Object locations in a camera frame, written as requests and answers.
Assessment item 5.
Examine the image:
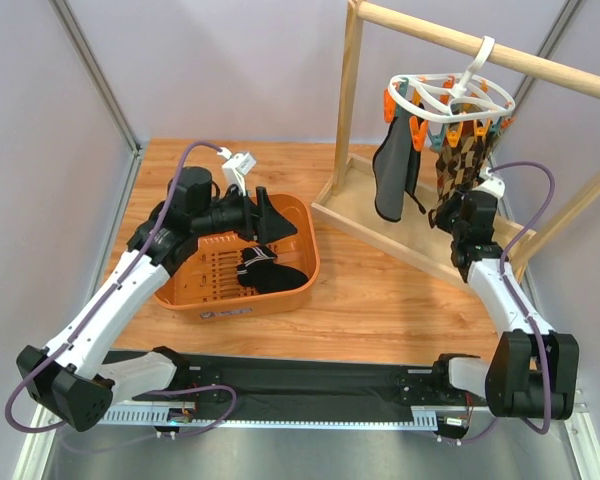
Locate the brown argyle sock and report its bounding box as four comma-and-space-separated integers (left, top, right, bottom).
428, 128, 468, 228
460, 116, 515, 192

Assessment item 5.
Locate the black white-striped sock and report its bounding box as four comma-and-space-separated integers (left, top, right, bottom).
248, 263, 308, 294

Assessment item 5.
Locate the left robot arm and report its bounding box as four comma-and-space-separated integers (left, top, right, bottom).
16, 167, 297, 432

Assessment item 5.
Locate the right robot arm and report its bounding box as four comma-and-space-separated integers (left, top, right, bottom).
439, 190, 579, 421

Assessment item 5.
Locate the wooden hanger rack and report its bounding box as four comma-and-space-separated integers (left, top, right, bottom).
311, 1, 600, 290

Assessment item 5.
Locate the white round clip hanger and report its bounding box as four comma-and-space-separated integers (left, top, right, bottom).
386, 36, 516, 124

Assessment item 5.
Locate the grey black sock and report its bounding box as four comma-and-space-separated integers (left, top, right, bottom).
372, 109, 426, 223

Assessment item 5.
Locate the orange plastic basket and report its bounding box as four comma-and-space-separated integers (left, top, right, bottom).
154, 193, 320, 320

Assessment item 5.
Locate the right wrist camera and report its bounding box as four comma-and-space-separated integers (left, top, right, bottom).
472, 166, 506, 200

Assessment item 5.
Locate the right aluminium frame post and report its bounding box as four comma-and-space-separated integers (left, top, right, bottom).
513, 0, 586, 106

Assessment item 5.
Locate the aluminium frame post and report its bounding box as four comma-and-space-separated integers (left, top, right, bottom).
50, 0, 145, 299
513, 0, 586, 106

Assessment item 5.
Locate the left aluminium frame post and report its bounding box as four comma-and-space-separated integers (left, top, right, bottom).
50, 0, 145, 299

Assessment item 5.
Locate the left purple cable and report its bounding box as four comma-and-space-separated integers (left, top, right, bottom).
4, 140, 239, 454

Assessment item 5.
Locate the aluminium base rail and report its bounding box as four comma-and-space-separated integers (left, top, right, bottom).
54, 364, 591, 431

